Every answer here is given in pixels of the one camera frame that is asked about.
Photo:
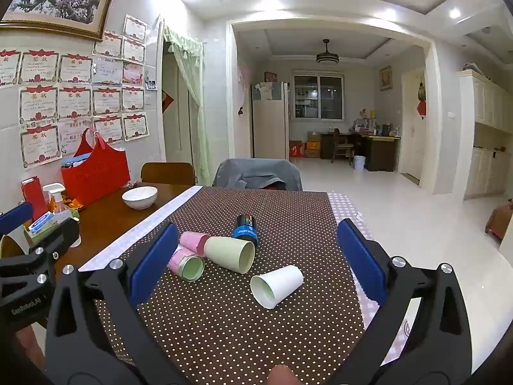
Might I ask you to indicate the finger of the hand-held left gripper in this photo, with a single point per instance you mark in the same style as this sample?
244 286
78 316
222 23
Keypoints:
16 216
52 238

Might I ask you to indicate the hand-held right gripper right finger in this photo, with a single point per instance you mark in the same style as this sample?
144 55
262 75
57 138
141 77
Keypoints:
360 262

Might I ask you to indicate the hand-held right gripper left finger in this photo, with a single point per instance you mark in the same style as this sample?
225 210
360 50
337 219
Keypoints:
154 262

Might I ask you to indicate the pink cup with green inside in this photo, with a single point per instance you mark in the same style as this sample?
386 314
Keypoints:
186 264

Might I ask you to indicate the yellow paper cup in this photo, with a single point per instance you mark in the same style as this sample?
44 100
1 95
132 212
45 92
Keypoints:
9 248

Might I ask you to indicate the pink paper cup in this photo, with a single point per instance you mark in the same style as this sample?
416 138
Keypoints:
192 242

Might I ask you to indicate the light green paper cup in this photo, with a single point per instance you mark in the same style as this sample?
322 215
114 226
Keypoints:
230 254

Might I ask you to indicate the white paper cup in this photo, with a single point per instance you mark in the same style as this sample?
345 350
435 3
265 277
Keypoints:
276 286

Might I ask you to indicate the blue and black cup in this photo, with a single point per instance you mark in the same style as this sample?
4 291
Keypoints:
245 228

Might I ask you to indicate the person's right hand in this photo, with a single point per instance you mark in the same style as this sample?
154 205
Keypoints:
280 376

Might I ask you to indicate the blue and white box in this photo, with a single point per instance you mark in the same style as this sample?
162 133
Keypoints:
42 224

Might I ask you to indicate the red carton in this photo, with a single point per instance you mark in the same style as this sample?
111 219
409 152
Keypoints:
34 199

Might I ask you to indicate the clear spray bottle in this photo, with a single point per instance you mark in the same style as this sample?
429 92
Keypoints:
56 199

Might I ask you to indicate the white ceramic bowl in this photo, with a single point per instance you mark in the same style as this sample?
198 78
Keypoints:
139 197

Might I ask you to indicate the red tote bag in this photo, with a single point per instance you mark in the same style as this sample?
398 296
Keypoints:
96 174

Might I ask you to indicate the white bucket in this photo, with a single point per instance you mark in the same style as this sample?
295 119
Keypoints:
359 163

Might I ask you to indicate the brown dotted tablecloth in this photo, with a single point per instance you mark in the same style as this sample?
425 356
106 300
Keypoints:
240 325

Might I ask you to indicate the dark wooden desk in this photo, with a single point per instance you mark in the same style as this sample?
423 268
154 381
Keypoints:
380 152

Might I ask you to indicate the dark wooden desk chair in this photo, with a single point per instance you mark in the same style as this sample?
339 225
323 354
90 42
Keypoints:
340 148

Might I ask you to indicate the brown cardboard box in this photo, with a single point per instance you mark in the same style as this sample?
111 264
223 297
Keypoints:
313 136
312 149

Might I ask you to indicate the red cardboard box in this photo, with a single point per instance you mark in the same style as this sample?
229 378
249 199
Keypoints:
295 149

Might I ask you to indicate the chair with grey jacket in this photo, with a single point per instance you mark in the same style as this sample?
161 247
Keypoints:
258 173

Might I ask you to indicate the cream door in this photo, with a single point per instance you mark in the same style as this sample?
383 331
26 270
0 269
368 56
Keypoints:
412 128

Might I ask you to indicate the reddish brown furniture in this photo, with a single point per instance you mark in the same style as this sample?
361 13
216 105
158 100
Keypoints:
501 220

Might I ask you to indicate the beige refrigerator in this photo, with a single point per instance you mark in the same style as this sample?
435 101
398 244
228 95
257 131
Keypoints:
269 124

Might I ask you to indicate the red door ornament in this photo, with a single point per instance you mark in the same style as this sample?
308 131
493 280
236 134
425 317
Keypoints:
421 108

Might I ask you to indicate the green door curtain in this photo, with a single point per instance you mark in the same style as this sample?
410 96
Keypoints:
196 100

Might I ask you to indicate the window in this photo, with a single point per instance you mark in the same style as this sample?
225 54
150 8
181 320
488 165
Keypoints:
318 96

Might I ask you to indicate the ceiling fan lamp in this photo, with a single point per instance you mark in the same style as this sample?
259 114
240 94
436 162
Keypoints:
327 56

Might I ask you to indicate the framed blossom painting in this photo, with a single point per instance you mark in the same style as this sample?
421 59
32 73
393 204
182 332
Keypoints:
56 0

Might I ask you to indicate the wall of award certificates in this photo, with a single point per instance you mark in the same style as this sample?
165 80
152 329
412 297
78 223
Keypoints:
72 100

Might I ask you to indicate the cream wall cabinets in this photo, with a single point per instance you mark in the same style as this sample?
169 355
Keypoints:
487 128

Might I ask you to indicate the framed wall picture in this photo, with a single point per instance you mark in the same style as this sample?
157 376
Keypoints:
385 78

